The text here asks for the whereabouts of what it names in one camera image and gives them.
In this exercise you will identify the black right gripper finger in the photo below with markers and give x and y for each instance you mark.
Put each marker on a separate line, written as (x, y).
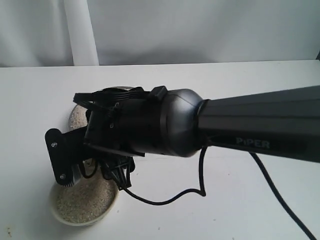
(118, 168)

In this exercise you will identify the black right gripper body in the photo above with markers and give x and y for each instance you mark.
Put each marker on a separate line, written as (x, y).
(124, 121)

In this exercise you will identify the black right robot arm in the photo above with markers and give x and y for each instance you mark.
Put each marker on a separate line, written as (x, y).
(179, 122)

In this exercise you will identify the white bowl of rice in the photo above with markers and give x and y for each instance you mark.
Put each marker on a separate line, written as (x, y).
(85, 203)

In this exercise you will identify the steel plate of rice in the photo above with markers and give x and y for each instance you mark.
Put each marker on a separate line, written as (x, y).
(77, 117)

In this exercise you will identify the white backdrop curtain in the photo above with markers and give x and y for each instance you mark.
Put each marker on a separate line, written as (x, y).
(47, 33)

